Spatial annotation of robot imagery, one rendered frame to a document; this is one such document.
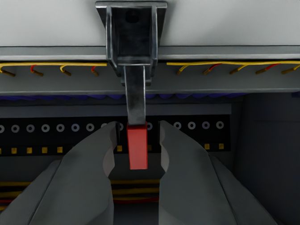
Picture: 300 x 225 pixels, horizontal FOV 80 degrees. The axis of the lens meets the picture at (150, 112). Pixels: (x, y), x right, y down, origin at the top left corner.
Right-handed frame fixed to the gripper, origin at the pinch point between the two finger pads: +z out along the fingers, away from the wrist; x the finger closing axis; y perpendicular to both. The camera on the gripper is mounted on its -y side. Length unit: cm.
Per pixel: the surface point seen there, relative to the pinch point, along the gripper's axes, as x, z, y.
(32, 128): -15.1, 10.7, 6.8
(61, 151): -11.0, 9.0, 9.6
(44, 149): -13.3, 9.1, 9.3
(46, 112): -12.9, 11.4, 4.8
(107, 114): -4.6, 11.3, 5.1
